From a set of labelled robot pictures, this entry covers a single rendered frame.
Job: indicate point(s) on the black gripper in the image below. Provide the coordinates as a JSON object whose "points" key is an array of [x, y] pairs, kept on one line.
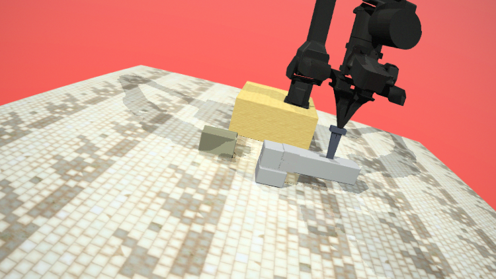
{"points": [[347, 100]]}

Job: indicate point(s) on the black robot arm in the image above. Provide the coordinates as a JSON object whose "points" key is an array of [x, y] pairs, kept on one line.
{"points": [[391, 23]]}

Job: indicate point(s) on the olive green block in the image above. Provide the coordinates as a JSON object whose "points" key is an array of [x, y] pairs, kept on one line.
{"points": [[218, 141]]}

